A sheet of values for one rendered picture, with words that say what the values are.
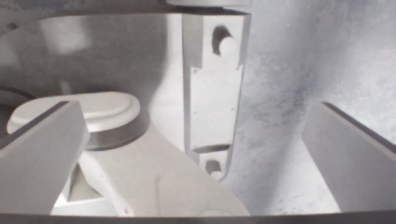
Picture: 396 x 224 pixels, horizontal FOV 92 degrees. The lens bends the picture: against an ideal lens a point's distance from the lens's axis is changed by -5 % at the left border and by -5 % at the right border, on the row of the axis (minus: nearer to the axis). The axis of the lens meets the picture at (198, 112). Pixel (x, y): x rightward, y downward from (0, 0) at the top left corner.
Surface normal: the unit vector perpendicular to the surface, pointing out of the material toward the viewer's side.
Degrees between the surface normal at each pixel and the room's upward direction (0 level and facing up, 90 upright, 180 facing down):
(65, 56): 0
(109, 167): 90
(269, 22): 0
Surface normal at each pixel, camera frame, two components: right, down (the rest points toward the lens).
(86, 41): 0.22, 0.51
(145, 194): 0.02, -0.85
